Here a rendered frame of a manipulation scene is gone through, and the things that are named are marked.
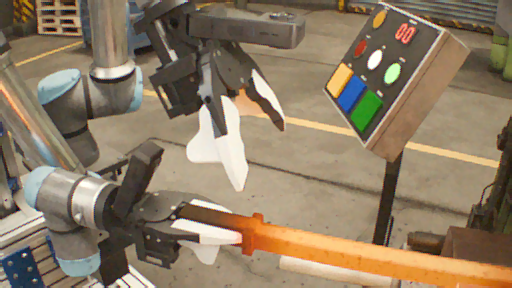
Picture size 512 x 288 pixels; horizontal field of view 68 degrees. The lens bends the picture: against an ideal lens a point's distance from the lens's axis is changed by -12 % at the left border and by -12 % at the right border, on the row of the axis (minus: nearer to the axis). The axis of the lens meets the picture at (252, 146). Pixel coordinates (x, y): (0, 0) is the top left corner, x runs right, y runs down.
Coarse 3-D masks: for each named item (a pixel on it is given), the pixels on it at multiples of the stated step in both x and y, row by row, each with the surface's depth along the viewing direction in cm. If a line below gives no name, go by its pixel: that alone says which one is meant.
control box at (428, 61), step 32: (384, 32) 93; (416, 32) 81; (448, 32) 73; (352, 64) 102; (384, 64) 88; (416, 64) 77; (448, 64) 76; (384, 96) 83; (416, 96) 78; (352, 128) 90; (384, 128) 81; (416, 128) 82
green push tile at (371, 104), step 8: (368, 96) 87; (376, 96) 85; (360, 104) 89; (368, 104) 86; (376, 104) 83; (360, 112) 88; (368, 112) 85; (376, 112) 83; (352, 120) 90; (360, 120) 86; (368, 120) 84; (360, 128) 85
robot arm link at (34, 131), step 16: (0, 32) 61; (0, 48) 61; (0, 64) 61; (0, 80) 62; (16, 80) 64; (0, 96) 63; (16, 96) 64; (32, 96) 67; (0, 112) 64; (16, 112) 64; (32, 112) 66; (16, 128) 66; (32, 128) 67; (48, 128) 69; (32, 144) 67; (48, 144) 69; (64, 144) 72; (32, 160) 69; (48, 160) 69; (64, 160) 71; (96, 176) 81
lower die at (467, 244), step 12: (456, 228) 56; (468, 228) 56; (456, 240) 52; (468, 240) 53; (480, 240) 53; (492, 240) 53; (504, 240) 53; (444, 252) 56; (456, 252) 50; (468, 252) 50; (480, 252) 50; (492, 252) 49; (504, 252) 49; (492, 264) 46; (504, 264) 47
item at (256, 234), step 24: (192, 216) 53; (216, 216) 53; (240, 216) 54; (264, 240) 51; (288, 240) 50; (312, 240) 50; (336, 240) 50; (336, 264) 49; (360, 264) 48; (384, 264) 47; (408, 264) 46; (432, 264) 46; (456, 264) 45; (480, 264) 45
